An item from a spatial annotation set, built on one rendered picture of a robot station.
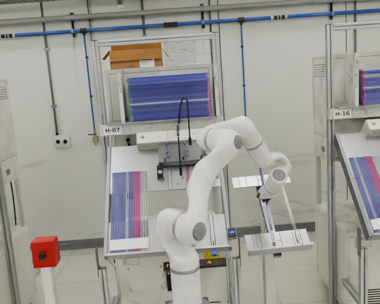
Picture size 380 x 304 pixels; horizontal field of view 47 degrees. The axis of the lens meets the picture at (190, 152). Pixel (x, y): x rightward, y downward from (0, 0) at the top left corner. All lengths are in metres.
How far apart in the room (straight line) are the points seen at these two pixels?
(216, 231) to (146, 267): 0.58
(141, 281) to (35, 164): 2.06
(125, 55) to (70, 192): 1.87
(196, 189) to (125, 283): 1.28
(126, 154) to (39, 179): 1.92
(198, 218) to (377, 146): 1.59
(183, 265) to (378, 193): 1.41
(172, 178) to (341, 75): 1.31
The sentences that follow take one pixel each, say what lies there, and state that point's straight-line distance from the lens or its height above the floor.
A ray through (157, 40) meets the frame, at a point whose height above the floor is 1.87.
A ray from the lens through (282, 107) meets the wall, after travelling 4.31.
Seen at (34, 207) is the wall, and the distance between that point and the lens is 4.61.
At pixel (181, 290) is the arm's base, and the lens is 1.79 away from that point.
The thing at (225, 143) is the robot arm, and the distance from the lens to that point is 1.72.
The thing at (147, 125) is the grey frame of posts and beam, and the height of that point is 1.36.
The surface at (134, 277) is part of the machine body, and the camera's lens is 2.83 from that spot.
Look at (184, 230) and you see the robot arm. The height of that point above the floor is 1.08.
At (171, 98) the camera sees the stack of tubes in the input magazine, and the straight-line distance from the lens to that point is 2.68.
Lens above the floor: 1.65
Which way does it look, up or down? 10 degrees down
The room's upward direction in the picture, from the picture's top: 4 degrees counter-clockwise
